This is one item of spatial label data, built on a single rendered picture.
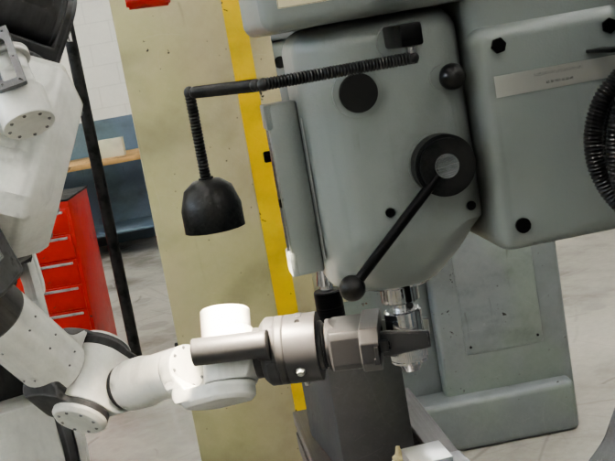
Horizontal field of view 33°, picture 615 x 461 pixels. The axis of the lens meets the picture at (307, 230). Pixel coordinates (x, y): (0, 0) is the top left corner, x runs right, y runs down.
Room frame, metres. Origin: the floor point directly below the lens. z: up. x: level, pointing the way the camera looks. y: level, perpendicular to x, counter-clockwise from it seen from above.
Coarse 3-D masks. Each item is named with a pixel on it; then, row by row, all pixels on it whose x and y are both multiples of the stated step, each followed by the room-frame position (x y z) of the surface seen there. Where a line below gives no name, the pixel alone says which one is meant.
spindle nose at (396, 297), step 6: (414, 288) 1.27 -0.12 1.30; (384, 294) 1.27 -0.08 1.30; (390, 294) 1.26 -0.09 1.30; (396, 294) 1.26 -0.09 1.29; (402, 294) 1.26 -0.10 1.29; (414, 294) 1.26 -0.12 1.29; (384, 300) 1.27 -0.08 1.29; (390, 300) 1.26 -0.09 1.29; (396, 300) 1.26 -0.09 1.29; (402, 300) 1.26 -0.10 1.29; (414, 300) 1.26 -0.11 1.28
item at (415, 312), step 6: (414, 306) 1.28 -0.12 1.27; (420, 306) 1.28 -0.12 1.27; (384, 312) 1.28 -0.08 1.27; (390, 312) 1.27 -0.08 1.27; (396, 312) 1.27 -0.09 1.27; (402, 312) 1.27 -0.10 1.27; (408, 312) 1.26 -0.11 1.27; (414, 312) 1.26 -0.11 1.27; (420, 312) 1.27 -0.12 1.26; (384, 318) 1.28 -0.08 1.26; (390, 318) 1.27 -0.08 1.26; (396, 318) 1.26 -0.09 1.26; (402, 318) 1.26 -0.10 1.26; (408, 318) 1.26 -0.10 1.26; (414, 318) 1.26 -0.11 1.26
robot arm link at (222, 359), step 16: (208, 320) 1.31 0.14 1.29; (224, 320) 1.30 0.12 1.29; (240, 320) 1.31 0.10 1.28; (272, 320) 1.29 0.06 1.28; (208, 336) 1.30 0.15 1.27; (224, 336) 1.26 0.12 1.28; (240, 336) 1.26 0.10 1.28; (256, 336) 1.25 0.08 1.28; (272, 336) 1.27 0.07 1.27; (192, 352) 1.25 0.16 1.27; (208, 352) 1.25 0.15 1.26; (224, 352) 1.25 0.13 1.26; (240, 352) 1.25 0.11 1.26; (256, 352) 1.24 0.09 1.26; (272, 352) 1.26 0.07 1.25; (208, 368) 1.29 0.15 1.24; (224, 368) 1.27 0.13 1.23; (240, 368) 1.27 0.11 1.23; (256, 368) 1.28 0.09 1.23; (272, 368) 1.26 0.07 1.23; (272, 384) 1.28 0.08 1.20
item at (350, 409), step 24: (384, 360) 1.58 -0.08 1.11; (312, 384) 1.69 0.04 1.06; (336, 384) 1.56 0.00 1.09; (360, 384) 1.57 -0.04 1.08; (384, 384) 1.58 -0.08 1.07; (312, 408) 1.72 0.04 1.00; (336, 408) 1.56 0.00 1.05; (360, 408) 1.57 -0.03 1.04; (384, 408) 1.58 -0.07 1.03; (312, 432) 1.76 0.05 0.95; (336, 432) 1.57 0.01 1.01; (360, 432) 1.57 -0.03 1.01; (384, 432) 1.58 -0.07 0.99; (408, 432) 1.59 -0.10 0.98; (336, 456) 1.60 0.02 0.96; (360, 456) 1.57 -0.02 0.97; (384, 456) 1.58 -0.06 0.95
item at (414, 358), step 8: (408, 320) 1.26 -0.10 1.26; (416, 320) 1.26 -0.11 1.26; (392, 328) 1.27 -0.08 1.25; (400, 328) 1.26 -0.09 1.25; (408, 328) 1.26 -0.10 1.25; (416, 328) 1.26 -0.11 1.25; (408, 352) 1.26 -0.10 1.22; (416, 352) 1.26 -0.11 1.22; (424, 352) 1.27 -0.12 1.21; (392, 360) 1.28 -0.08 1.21; (400, 360) 1.26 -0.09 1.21; (408, 360) 1.26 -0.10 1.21; (416, 360) 1.26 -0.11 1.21; (424, 360) 1.26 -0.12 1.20
